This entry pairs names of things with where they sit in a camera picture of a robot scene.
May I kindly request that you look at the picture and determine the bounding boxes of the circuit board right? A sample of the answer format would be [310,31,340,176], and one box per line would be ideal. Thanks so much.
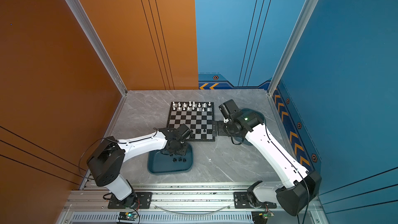
[251,211,275,224]

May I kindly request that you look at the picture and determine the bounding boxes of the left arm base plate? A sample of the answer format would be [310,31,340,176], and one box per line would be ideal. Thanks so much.
[104,192,152,210]

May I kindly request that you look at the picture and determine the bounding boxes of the green circuit board left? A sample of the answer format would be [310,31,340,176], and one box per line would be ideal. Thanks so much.
[117,212,140,224]

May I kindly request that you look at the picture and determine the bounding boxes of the teal tray with black pieces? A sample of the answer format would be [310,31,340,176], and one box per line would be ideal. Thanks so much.
[147,145,194,175]

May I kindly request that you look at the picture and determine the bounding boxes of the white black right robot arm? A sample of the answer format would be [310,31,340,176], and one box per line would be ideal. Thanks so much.
[219,100,322,216]

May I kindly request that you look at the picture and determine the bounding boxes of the teal tray with white pieces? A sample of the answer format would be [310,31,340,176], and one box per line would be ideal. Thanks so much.
[242,108,266,146]

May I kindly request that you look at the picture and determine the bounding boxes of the black white chessboard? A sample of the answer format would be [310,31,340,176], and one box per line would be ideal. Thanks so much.
[167,101,216,142]

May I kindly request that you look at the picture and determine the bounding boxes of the aluminium corner post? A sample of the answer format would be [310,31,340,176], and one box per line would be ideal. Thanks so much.
[65,0,127,96]
[267,0,319,96]

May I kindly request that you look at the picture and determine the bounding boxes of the right aluminium corner post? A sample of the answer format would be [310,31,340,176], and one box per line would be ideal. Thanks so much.
[267,0,319,96]

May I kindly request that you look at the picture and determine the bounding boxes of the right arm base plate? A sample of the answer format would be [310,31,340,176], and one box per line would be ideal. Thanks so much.
[233,191,277,209]

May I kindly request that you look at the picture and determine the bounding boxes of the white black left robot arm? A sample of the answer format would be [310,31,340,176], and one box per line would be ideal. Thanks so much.
[86,124,192,208]

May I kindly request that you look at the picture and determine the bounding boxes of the left aluminium corner post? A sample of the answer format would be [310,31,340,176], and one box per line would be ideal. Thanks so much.
[65,0,127,96]

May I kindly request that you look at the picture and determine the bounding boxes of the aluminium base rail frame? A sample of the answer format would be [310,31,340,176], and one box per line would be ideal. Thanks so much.
[57,181,328,224]

